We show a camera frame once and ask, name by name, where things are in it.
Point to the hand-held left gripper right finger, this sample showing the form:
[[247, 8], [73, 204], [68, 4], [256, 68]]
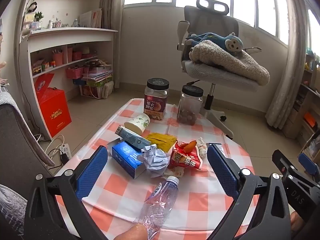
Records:
[[222, 171]]

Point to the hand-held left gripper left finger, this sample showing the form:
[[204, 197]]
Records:
[[92, 172]]

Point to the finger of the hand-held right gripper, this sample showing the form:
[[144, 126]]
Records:
[[308, 164], [281, 161]]

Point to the dark blue carton box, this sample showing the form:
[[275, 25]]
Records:
[[126, 158]]

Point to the red snack packet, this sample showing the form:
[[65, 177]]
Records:
[[185, 161]]

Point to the small tissue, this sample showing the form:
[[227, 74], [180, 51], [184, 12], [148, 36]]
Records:
[[176, 172]]

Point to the light blue carton box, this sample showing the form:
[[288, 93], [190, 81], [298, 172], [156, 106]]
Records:
[[132, 137]]

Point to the white paper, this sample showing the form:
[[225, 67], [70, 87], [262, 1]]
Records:
[[156, 160]]

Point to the white paper cup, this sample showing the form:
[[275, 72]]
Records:
[[138, 123]]

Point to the clear plastic bottle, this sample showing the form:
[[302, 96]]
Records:
[[161, 201]]

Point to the person's right hand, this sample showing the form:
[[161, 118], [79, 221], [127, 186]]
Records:
[[296, 221]]

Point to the person's left hand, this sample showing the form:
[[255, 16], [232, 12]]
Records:
[[132, 233]]

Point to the black charger plug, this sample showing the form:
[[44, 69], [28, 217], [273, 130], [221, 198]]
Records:
[[64, 158]]

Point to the crumpled white tissue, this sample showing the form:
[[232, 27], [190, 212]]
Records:
[[202, 146]]

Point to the white power strip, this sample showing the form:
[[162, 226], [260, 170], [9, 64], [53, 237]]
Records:
[[66, 150]]

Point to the orange white checkered tablecloth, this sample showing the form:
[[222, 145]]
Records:
[[197, 201]]

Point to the orange peel piece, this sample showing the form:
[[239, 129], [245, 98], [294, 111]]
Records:
[[190, 146]]

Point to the wooden desk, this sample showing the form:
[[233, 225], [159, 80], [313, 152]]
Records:
[[303, 110]]

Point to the yellow packet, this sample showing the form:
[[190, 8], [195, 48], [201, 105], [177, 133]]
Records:
[[162, 140]]

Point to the clear jar with dark lid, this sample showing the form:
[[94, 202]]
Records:
[[188, 107]]

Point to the red gift box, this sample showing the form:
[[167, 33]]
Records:
[[53, 105]]

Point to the dark grey sofa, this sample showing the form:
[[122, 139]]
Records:
[[17, 140]]

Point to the floral beige curtain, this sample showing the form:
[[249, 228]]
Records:
[[287, 75]]

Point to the grey striped clothing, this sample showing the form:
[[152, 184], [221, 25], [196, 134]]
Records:
[[11, 210]]

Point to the red label cashew jar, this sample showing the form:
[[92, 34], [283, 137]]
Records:
[[155, 102]]

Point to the stack of papers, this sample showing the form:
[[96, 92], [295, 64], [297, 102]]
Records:
[[96, 76]]

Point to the pink plastic basket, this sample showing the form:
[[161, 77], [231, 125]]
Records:
[[74, 72]]

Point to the beige fleece blanket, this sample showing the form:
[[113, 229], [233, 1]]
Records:
[[225, 60]]

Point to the pink pen holder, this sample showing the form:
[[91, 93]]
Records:
[[57, 58]]

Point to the blue monkey plush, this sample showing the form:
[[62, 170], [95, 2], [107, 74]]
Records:
[[230, 43]]

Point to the white shelf unit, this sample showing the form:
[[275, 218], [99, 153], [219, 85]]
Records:
[[75, 35]]

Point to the grey office chair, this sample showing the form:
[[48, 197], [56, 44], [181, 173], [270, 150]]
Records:
[[212, 22]]

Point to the small green plant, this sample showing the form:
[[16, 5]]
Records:
[[38, 17]]

